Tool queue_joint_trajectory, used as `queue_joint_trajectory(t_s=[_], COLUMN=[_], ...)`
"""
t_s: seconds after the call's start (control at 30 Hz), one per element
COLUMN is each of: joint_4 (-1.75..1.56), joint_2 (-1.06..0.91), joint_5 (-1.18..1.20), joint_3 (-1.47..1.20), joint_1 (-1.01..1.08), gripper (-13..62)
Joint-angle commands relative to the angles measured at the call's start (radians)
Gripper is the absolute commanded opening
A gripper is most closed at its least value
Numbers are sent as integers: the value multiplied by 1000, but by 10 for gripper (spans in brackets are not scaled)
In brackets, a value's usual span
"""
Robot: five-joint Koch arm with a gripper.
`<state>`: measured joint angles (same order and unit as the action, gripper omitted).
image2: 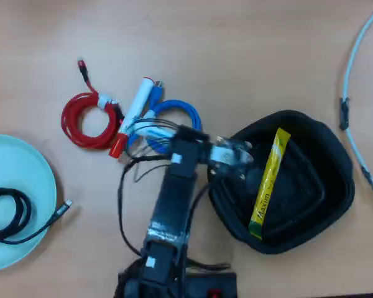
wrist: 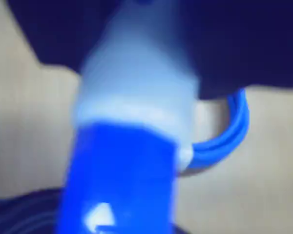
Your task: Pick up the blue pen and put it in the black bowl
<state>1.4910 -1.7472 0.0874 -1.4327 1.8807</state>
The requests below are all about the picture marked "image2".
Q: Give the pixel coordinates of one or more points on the transparent gripper finger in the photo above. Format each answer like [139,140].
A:
[228,170]
[243,150]

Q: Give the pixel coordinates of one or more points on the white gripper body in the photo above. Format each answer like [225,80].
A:
[221,155]

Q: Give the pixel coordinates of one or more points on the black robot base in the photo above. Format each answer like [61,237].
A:
[205,284]

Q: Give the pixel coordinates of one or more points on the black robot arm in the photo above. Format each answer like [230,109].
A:
[177,192]

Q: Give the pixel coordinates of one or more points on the yellow Maxim coffee stick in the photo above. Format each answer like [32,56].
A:
[268,183]

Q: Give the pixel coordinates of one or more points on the black plastic tray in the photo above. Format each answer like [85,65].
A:
[301,198]

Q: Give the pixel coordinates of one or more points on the white marker with red cap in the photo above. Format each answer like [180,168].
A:
[140,99]

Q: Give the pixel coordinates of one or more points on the black tape wrap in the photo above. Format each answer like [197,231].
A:
[345,115]

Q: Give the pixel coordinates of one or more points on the light green plate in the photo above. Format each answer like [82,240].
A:
[15,161]

